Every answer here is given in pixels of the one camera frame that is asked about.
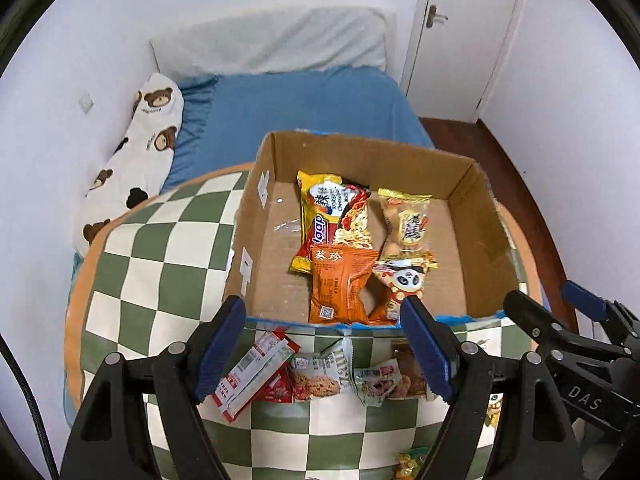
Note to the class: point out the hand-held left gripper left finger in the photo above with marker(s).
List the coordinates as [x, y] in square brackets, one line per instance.
[220, 345]

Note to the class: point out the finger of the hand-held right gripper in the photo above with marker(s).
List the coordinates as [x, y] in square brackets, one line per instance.
[530, 312]
[582, 297]

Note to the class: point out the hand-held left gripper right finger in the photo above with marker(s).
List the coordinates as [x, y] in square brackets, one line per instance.
[425, 350]

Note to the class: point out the brown snack packet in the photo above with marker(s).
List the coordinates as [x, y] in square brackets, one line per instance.
[407, 372]

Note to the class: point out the long red white sachet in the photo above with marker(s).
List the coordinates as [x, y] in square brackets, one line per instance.
[250, 375]

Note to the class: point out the small white snack packet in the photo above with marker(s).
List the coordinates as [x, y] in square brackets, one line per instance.
[375, 382]

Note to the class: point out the cookie packet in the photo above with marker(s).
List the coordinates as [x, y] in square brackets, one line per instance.
[315, 377]

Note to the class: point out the green candy packet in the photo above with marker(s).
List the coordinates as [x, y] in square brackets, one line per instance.
[411, 462]

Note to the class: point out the brown cardboard box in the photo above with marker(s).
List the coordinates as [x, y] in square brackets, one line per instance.
[360, 155]

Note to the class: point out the orange snack packet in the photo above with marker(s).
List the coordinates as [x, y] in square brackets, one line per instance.
[340, 285]

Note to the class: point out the yellow pastry packet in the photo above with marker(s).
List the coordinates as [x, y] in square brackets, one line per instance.
[407, 225]

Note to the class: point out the yellow red noodle packet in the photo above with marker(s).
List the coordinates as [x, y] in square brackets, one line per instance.
[345, 225]

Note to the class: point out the bear print pillow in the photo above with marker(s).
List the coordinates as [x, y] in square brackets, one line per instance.
[145, 160]

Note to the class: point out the blue bed sheet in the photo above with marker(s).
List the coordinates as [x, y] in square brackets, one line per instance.
[310, 105]

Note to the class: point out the white door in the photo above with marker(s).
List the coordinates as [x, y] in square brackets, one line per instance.
[465, 50]

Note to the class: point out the grey pillow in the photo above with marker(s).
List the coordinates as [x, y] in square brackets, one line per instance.
[275, 42]

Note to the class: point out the white wall socket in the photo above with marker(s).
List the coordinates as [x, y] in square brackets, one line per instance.
[86, 102]

